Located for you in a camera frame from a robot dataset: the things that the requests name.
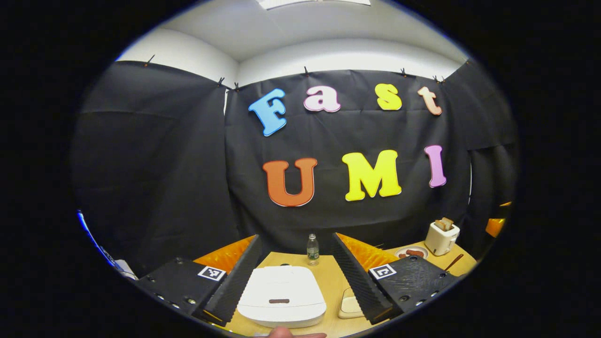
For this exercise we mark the white rice cooker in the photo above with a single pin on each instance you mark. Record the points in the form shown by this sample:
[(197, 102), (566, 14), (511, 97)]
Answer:
[(281, 288)]

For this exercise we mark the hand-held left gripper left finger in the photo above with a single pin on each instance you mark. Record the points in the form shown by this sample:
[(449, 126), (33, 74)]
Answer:
[(235, 284)]

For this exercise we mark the row of black cloth clips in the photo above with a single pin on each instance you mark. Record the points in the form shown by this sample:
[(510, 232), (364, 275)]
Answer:
[(305, 71)]

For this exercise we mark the ceiling light panel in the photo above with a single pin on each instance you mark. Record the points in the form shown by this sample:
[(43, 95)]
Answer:
[(314, 3)]

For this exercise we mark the clear plastic water bottle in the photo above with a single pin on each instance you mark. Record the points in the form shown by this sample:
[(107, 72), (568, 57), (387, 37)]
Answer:
[(313, 251)]

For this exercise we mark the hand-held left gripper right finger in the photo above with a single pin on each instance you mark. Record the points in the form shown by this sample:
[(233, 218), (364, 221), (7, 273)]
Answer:
[(359, 281)]

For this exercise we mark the cream toaster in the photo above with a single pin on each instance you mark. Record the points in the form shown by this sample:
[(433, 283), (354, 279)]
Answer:
[(441, 241)]

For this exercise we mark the white and blue panel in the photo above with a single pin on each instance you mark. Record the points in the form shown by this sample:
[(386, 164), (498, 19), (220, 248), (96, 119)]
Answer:
[(101, 246)]

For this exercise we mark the clear rounded tray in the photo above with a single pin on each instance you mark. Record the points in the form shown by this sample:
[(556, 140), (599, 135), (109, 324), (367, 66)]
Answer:
[(351, 306)]

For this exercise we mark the toasted bread slice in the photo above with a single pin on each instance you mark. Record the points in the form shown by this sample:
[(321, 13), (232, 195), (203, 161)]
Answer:
[(448, 222), (440, 225)]

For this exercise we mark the brown wooden spoon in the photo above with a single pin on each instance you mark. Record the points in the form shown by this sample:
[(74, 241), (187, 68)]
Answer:
[(454, 262)]

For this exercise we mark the white round plate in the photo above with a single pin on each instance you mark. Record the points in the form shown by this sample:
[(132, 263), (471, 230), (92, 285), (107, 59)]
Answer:
[(412, 248)]

